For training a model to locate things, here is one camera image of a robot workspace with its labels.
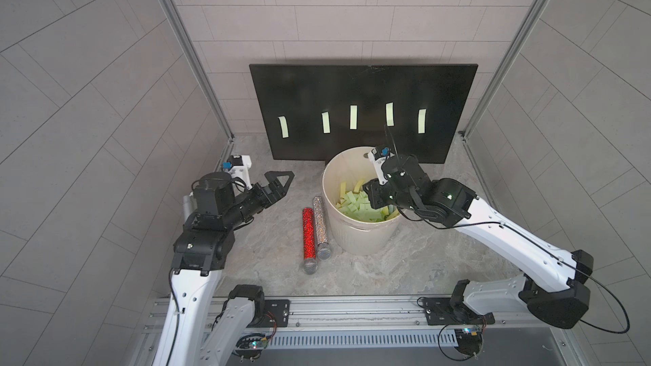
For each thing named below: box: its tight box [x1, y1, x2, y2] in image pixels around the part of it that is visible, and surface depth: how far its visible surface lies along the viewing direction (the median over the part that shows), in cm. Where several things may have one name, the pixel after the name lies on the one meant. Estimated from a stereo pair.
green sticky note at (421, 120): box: [417, 108, 427, 134], surface depth 75 cm
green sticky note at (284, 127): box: [277, 115, 290, 139], surface depth 78 cm
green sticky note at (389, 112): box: [385, 102, 395, 127], surface depth 74 cm
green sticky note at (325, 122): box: [321, 111, 331, 134], surface depth 77 cm
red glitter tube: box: [302, 207, 319, 276], surface depth 83 cm
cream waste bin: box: [322, 146, 401, 256], surface depth 79 cm
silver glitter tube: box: [312, 195, 332, 261], surface depth 84 cm
